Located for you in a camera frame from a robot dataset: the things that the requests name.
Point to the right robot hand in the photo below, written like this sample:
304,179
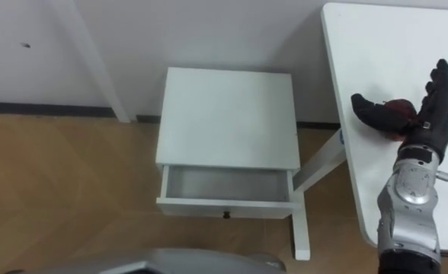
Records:
433,122

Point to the red apple soft toy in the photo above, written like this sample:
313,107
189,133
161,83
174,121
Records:
401,106

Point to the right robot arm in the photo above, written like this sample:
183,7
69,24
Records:
408,213

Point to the white desk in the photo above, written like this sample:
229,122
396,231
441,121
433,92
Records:
384,57

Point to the white bedside cabinet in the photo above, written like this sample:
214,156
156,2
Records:
228,118

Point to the open white cabinet drawer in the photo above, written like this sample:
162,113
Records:
228,201

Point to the robot body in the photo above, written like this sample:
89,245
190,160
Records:
151,262

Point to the white table leg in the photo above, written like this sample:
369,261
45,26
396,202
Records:
94,64

